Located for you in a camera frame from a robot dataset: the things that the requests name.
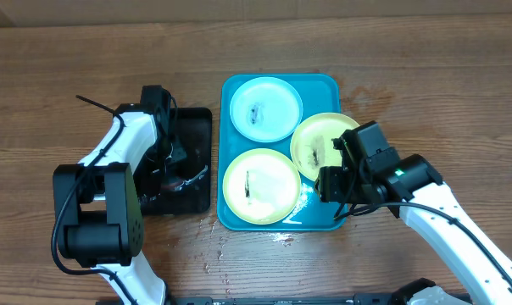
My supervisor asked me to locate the yellow plate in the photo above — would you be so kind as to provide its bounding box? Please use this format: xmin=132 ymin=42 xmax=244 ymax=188
xmin=222 ymin=148 xmax=301 ymax=225
xmin=290 ymin=113 xmax=359 ymax=181

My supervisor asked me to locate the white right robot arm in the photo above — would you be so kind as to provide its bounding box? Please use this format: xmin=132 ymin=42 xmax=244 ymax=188
xmin=314 ymin=154 xmax=512 ymax=304

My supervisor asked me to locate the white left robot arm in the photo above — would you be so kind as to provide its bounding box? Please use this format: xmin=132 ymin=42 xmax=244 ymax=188
xmin=50 ymin=104 xmax=169 ymax=304

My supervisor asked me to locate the black rectangular water tray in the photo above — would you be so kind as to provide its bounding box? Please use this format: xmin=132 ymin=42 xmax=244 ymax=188
xmin=134 ymin=108 xmax=212 ymax=216

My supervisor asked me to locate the light blue plate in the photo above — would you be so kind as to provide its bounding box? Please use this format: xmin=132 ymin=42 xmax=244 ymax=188
xmin=229 ymin=76 xmax=303 ymax=143

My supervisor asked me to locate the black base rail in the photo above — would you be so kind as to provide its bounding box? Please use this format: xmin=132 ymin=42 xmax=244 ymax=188
xmin=95 ymin=294 xmax=473 ymax=305

